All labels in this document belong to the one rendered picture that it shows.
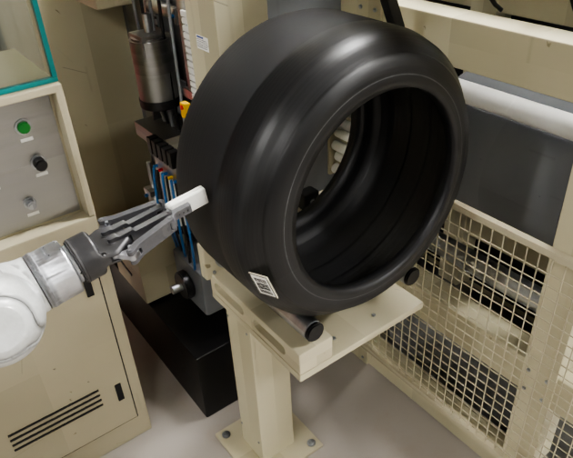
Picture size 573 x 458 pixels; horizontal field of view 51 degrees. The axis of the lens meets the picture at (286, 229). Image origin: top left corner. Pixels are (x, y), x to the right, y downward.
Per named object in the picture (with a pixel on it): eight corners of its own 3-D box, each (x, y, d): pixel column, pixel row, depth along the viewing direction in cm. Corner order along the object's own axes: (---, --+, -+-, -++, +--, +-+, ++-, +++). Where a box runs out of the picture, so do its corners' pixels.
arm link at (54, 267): (15, 245, 89) (53, 227, 91) (40, 289, 94) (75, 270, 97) (34, 274, 83) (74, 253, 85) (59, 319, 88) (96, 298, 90)
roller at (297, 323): (236, 253, 146) (223, 266, 145) (226, 243, 142) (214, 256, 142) (327, 330, 122) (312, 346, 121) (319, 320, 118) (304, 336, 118)
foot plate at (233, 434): (215, 435, 208) (214, 432, 206) (276, 397, 220) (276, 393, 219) (258, 491, 189) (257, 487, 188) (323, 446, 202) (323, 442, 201)
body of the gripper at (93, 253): (73, 258, 85) (131, 227, 89) (54, 233, 91) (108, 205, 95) (92, 294, 90) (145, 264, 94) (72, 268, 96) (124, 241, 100)
